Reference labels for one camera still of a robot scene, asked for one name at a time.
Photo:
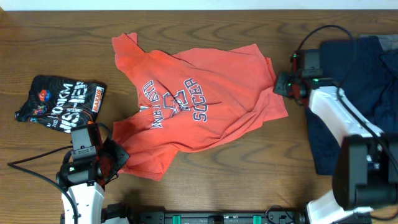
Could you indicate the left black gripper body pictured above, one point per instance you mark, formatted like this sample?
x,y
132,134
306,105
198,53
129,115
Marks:
x,y
117,154

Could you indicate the red soccer t-shirt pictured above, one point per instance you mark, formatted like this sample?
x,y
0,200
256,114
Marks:
x,y
191,101

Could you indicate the black printed folded shirt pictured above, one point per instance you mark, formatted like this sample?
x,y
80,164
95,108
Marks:
x,y
62,104

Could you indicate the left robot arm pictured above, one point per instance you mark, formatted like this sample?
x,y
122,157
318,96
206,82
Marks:
x,y
92,163

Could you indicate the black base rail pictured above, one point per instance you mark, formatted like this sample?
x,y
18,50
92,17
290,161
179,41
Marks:
x,y
214,218

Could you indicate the grey garment under pile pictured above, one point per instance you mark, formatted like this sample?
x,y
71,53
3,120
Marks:
x,y
388,42

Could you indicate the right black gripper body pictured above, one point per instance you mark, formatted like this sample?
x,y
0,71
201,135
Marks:
x,y
285,85

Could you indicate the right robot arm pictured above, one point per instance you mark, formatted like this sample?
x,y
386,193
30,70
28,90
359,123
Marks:
x,y
365,176

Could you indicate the navy blue shirt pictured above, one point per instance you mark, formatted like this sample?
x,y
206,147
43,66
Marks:
x,y
371,87

